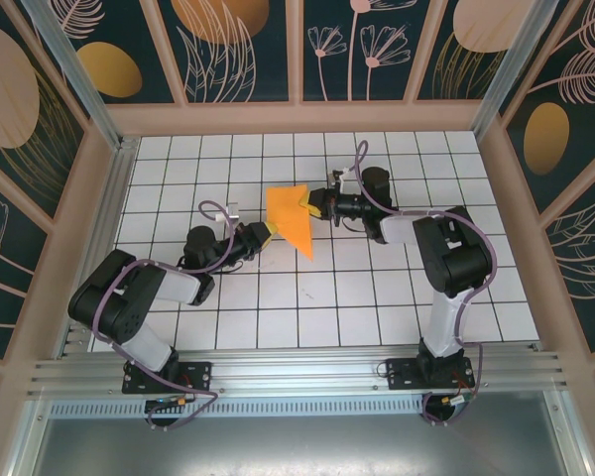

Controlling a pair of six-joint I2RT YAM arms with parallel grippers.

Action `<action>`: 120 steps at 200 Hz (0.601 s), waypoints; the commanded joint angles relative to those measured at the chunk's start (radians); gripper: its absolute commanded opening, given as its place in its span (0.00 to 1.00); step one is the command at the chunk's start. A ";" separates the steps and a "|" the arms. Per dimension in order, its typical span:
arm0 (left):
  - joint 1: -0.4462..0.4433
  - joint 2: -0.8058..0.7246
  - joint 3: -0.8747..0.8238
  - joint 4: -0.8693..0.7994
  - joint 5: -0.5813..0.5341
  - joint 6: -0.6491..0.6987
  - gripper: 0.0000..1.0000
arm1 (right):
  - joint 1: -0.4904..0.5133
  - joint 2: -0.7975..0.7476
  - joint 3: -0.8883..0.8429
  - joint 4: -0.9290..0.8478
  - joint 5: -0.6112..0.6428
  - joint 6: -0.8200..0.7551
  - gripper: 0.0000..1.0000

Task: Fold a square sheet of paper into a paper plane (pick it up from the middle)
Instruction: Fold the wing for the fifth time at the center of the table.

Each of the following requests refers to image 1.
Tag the orange cloth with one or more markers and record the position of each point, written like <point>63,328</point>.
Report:
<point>290,213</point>

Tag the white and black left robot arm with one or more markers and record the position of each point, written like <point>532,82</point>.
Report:
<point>178,285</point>

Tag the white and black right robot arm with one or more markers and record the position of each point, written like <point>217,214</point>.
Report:
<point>401,228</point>

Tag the grey metal sheet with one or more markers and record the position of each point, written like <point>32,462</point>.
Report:
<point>297,446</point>

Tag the small adapter board with connectors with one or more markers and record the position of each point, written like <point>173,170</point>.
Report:
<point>458,399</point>
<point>168,402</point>

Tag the short aluminium side rail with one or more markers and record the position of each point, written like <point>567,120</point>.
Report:
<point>114,198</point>

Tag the long aluminium mounting rail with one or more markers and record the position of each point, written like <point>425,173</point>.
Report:
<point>297,369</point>

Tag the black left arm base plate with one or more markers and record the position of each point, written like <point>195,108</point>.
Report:
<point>198,377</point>

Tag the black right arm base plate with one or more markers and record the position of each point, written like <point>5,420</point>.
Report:
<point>401,374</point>

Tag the aluminium frame post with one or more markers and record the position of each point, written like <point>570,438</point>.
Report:
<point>74,64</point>
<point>501,74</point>

